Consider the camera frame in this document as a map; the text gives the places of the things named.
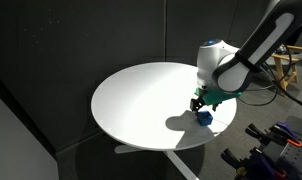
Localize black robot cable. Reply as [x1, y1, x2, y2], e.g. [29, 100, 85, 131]
[237, 44, 302, 111]

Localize black spring clamp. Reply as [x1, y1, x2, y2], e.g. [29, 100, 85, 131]
[245, 123, 275, 144]
[220, 148, 247, 171]

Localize purple clamp with orange tip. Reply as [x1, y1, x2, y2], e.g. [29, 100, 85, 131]
[273, 121, 302, 148]

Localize wooden chair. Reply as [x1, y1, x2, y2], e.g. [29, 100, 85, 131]
[270, 44, 302, 91]

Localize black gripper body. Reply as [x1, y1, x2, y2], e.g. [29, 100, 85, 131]
[194, 94, 214, 105]

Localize blue block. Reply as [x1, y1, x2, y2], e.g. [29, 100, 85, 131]
[195, 110, 214, 127]

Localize purple spring clamp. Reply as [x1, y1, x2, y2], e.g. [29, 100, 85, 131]
[247, 148, 289, 180]

